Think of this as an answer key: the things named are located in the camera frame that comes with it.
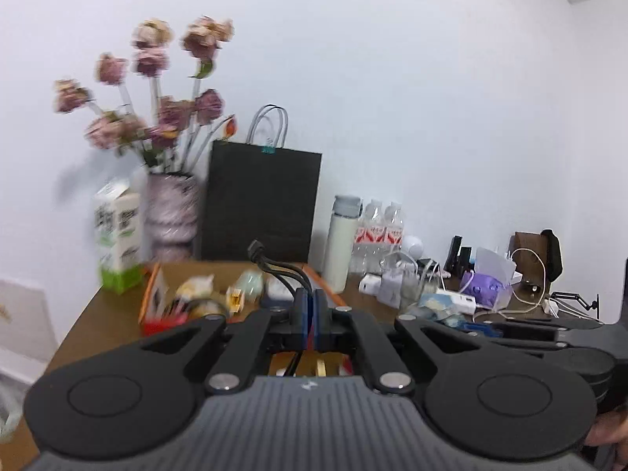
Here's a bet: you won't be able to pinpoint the white charging cable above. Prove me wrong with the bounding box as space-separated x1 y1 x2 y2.
509 248 556 313

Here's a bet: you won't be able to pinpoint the white sign board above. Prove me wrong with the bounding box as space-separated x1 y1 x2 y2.
0 277 58 388

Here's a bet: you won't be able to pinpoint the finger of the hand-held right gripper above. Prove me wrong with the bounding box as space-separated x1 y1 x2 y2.
472 317 605 351

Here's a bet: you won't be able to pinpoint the clear glass cup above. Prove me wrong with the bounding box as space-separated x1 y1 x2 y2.
400 254 443 310

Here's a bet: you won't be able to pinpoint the white tin box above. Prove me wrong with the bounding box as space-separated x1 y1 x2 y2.
380 262 418 305

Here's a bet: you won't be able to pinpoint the dried pink flowers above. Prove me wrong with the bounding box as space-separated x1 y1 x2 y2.
53 17 239 173

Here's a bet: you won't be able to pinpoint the brown wooden stand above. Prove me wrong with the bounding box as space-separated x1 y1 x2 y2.
508 229 563 283

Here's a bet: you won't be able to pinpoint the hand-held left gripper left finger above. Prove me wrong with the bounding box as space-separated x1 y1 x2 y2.
140 288 313 395

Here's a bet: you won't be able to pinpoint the clear water bottle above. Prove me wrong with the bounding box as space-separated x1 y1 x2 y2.
351 199 385 276
383 201 406 257

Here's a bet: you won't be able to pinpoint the purple tissue pack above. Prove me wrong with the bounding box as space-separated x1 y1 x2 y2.
460 270 514 311

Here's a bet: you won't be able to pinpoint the blue clear plastic wrapper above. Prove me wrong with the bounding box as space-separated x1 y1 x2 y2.
418 294 475 330

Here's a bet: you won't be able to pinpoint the person's right hand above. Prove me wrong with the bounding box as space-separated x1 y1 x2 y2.
586 409 628 447

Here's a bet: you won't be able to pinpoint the white thermos bottle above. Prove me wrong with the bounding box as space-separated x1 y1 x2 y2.
321 195 363 294

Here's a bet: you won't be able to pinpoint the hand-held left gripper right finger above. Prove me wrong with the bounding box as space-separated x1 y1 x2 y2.
314 288 487 396

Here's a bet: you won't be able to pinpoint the white paper box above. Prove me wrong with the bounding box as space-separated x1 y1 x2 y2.
473 246 517 280

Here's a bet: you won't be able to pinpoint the white power adapter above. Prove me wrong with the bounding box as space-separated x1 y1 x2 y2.
358 275 388 298

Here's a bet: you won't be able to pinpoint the wooden desktop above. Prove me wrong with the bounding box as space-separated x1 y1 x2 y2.
0 261 628 471

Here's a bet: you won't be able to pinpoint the white green milk carton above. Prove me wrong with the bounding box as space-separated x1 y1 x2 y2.
93 179 146 295

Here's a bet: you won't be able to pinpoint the red cardboard box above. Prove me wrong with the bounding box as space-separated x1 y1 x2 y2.
139 261 355 378

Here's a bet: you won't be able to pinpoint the white power strip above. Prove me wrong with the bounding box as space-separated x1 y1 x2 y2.
432 288 478 316

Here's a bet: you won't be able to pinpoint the black paper bag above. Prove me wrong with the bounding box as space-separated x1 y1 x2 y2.
200 104 323 264

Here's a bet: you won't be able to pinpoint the black cable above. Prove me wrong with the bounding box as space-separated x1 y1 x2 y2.
248 239 315 378

